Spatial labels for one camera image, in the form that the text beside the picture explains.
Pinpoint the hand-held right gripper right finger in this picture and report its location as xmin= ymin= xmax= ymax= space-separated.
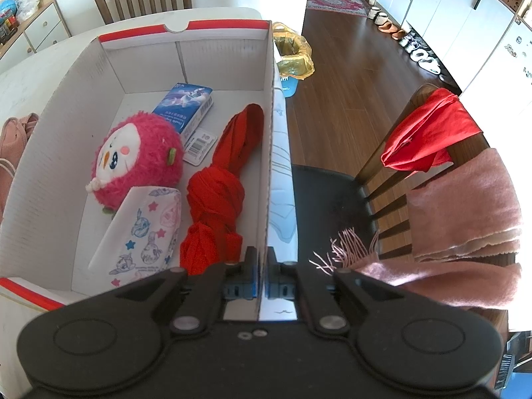
xmin=266 ymin=246 xmax=400 ymax=337

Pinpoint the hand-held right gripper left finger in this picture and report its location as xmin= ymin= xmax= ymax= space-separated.
xmin=114 ymin=246 xmax=260 ymax=335

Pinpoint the red knitted scarf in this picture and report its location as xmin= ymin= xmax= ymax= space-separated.
xmin=180 ymin=103 xmax=265 ymax=276

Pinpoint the cartoon printed face mask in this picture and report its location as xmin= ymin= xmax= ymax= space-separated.
xmin=88 ymin=185 xmax=182 ymax=289

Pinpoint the white barcode tag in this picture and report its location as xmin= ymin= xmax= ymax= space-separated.
xmin=183 ymin=127 xmax=217 ymax=165

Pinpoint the pink plush toy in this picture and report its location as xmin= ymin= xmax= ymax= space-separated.
xmin=85 ymin=111 xmax=186 ymax=217

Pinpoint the blue and white box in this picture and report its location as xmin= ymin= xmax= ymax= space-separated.
xmin=152 ymin=82 xmax=214 ymax=138

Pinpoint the red cardboard box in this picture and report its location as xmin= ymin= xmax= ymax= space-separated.
xmin=0 ymin=20 xmax=277 ymax=321

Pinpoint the pink garment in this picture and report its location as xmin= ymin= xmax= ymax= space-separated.
xmin=0 ymin=113 xmax=40 ymax=225

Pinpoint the wooden chair with black seat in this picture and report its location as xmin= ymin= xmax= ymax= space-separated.
xmin=291 ymin=83 xmax=522 ymax=283

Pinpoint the pink fringed scarf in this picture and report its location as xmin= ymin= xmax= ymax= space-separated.
xmin=310 ymin=147 xmax=523 ymax=310

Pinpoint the red cloth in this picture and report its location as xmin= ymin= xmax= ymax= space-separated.
xmin=380 ymin=88 xmax=483 ymax=173

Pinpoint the yellow plastic bag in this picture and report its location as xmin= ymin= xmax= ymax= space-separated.
xmin=272 ymin=22 xmax=315 ymax=80

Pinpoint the row of shoes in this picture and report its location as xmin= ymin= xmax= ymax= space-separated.
xmin=366 ymin=6 xmax=447 ymax=81

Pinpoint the red patterned rug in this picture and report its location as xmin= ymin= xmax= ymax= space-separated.
xmin=307 ymin=0 xmax=370 ymax=18

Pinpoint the white cabinet with stickers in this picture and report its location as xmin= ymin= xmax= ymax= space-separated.
xmin=459 ymin=17 xmax=532 ymax=104

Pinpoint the white floor cabinet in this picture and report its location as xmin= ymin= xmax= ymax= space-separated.
xmin=403 ymin=0 xmax=516 ymax=88

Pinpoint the white wooden sideboard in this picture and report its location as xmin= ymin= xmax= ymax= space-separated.
xmin=0 ymin=0 xmax=71 ymax=61

